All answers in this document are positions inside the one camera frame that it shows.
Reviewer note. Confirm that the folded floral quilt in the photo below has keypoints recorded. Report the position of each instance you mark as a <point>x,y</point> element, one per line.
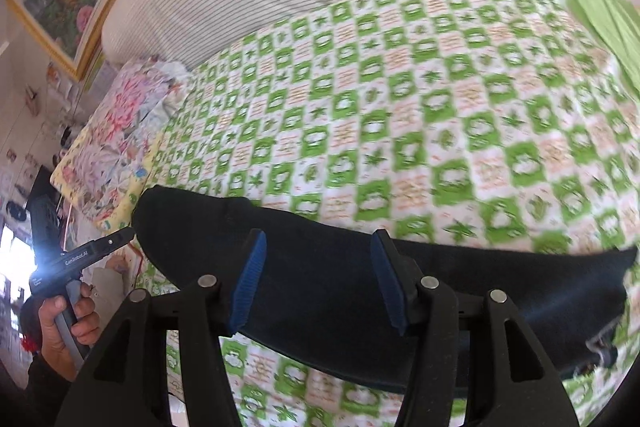
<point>115,132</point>

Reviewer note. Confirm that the person's left forearm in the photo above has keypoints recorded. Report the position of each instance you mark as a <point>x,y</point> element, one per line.
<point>47,392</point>

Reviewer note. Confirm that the green checked bed sheet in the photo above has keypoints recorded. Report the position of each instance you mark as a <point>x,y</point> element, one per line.
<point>400,107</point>

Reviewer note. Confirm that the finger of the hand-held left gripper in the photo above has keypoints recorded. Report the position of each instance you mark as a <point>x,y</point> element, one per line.
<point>122,238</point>

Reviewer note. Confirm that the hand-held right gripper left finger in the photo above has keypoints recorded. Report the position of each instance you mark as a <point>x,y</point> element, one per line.
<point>247,283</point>

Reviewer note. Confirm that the plain green cloth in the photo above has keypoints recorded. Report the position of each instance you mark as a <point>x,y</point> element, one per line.
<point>610,22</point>

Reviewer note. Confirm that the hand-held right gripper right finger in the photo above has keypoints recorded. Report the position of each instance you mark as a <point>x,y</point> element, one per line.
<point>392,288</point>

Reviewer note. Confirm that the black pants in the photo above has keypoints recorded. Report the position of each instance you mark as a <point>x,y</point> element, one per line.
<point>325,282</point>

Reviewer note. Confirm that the person's left hand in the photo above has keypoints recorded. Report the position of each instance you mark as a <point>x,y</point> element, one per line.
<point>52,332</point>

